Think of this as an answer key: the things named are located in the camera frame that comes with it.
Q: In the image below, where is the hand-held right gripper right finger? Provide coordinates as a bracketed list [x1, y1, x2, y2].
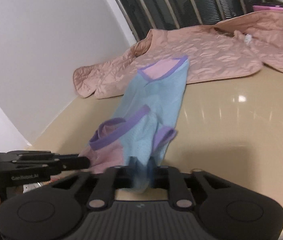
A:
[149, 165, 232, 210]

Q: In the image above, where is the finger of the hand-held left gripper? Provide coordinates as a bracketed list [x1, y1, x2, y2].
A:
[14, 151, 91, 178]

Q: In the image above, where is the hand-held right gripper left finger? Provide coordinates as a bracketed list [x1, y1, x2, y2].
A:
[49, 165, 135, 210]

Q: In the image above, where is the pink blue purple-trimmed top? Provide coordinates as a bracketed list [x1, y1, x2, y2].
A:
[78, 55, 190, 195]

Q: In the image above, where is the pink quilted jacket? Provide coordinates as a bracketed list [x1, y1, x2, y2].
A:
[73, 6, 283, 100]

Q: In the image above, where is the metal window grille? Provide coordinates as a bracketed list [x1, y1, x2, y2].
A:
[109, 0, 283, 42]

